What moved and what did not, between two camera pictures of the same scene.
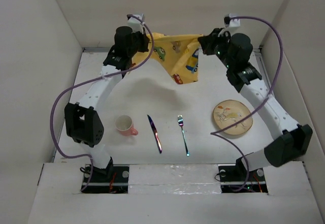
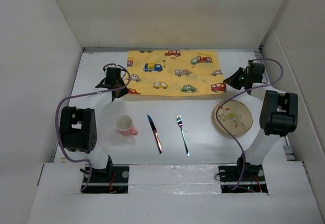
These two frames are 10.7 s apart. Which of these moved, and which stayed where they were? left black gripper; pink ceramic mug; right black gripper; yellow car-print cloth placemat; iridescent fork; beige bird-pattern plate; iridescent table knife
Moved: right black gripper; left black gripper; yellow car-print cloth placemat
Stayed: iridescent table knife; beige bird-pattern plate; iridescent fork; pink ceramic mug
